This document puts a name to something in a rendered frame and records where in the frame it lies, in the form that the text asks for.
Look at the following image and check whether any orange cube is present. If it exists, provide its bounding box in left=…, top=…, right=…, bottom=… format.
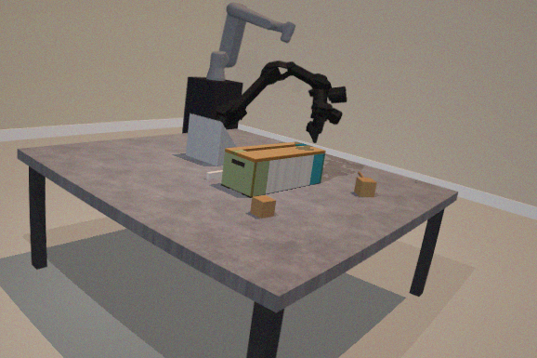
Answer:
left=354, top=178, right=377, bottom=197

